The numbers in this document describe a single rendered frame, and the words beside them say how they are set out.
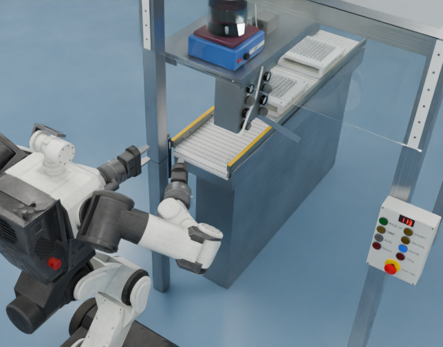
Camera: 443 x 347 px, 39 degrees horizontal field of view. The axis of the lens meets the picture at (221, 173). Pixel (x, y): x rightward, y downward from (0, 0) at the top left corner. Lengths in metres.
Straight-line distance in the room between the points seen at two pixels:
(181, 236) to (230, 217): 1.08
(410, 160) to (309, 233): 1.57
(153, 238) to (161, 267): 1.28
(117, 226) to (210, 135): 1.05
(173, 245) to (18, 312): 0.53
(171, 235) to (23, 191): 0.41
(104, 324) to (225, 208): 0.73
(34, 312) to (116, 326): 0.51
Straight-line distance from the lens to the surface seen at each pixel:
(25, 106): 4.43
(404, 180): 1.97
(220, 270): 3.04
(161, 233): 1.68
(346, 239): 3.43
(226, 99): 2.23
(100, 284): 2.10
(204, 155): 2.51
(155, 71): 2.29
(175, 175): 2.10
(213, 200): 2.77
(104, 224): 1.66
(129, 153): 2.20
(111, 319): 2.43
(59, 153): 1.71
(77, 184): 1.75
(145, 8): 2.19
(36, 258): 1.76
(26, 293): 2.00
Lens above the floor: 2.37
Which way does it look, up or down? 39 degrees down
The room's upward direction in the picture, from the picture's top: 3 degrees clockwise
